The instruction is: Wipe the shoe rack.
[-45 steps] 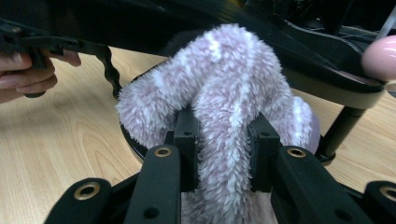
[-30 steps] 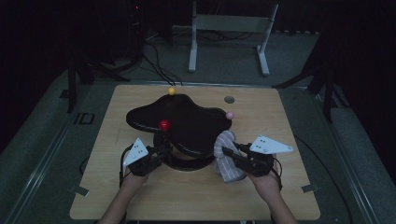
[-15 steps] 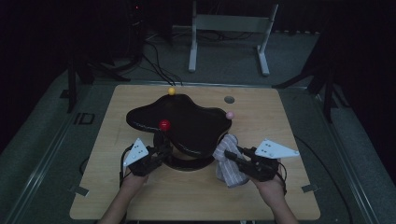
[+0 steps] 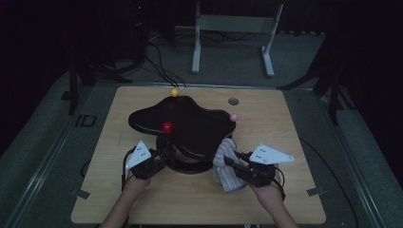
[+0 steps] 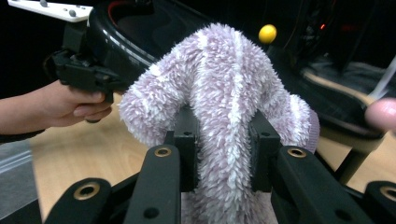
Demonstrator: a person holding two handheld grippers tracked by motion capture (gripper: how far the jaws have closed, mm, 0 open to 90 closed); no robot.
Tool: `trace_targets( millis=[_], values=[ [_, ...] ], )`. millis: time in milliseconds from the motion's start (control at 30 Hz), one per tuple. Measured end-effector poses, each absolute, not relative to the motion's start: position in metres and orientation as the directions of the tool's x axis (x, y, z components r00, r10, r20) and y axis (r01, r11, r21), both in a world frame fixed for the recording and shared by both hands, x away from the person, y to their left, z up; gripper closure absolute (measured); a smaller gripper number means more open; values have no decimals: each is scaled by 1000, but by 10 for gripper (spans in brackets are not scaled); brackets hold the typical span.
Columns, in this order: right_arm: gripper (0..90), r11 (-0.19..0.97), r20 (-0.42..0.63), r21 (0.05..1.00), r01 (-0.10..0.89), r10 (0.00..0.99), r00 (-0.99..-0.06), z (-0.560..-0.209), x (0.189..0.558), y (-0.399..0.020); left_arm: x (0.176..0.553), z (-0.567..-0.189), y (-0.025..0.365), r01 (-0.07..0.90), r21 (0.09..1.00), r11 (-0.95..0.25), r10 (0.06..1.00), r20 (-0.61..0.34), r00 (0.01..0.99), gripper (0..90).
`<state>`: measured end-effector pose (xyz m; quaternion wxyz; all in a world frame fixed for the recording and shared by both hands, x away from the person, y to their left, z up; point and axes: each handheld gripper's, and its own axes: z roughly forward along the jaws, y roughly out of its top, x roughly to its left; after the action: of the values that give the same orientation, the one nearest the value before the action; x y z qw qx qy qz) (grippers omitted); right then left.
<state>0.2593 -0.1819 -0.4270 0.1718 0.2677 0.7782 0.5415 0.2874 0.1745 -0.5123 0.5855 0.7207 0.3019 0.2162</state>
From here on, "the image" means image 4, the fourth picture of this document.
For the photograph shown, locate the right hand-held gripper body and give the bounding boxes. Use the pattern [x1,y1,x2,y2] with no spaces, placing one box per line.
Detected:
[236,143,296,188]

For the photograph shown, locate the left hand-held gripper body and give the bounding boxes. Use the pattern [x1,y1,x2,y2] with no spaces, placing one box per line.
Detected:
[125,140,166,181]

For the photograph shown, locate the striped grey cloth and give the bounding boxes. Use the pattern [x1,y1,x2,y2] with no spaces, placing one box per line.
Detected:
[212,136,248,194]

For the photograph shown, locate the black tray base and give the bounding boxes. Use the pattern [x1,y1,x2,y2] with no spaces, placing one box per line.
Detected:
[156,134,217,175]

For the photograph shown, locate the black wavy tray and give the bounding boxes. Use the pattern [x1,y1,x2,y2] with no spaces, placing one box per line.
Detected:
[127,94,237,162]

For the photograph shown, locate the person's right hand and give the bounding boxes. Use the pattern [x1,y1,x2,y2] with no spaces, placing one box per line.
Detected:
[250,181,286,215]

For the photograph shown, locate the person's left hand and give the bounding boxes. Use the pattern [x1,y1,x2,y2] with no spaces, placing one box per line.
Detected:
[123,176,152,199]

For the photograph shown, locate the grey tape piece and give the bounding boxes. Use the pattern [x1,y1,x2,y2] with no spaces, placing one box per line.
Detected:
[69,188,92,200]
[306,187,325,197]

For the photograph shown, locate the black metal stand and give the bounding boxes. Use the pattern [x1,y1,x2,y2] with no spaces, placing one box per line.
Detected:
[60,58,134,117]
[277,29,357,126]

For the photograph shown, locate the white metal stand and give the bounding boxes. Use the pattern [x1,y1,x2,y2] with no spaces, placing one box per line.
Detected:
[175,0,284,78]

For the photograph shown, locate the dark device with red light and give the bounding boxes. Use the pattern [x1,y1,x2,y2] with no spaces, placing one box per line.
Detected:
[127,0,149,65]

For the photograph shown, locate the left hand-held gripper cable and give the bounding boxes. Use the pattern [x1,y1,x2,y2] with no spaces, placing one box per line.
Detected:
[121,148,136,191]

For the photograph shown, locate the hand-held gripper cable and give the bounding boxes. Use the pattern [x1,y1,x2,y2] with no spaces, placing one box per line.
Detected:
[271,165,288,202]
[121,148,136,191]

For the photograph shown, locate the right hand-held gripper cable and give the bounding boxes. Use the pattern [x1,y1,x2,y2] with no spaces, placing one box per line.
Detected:
[271,165,288,202]

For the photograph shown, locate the black cable loop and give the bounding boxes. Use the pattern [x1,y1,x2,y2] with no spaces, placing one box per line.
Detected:
[81,160,92,179]

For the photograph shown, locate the thin black cable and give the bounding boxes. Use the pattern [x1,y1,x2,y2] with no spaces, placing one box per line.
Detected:
[298,137,360,228]

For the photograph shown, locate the black floor cables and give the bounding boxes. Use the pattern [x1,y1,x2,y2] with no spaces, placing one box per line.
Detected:
[139,41,188,88]

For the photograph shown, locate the metal floor rail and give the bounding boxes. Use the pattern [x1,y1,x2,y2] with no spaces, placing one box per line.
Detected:
[317,93,388,228]
[3,80,96,228]

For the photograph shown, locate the black cables under white stand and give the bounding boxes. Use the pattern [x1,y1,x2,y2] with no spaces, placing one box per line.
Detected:
[202,30,259,44]

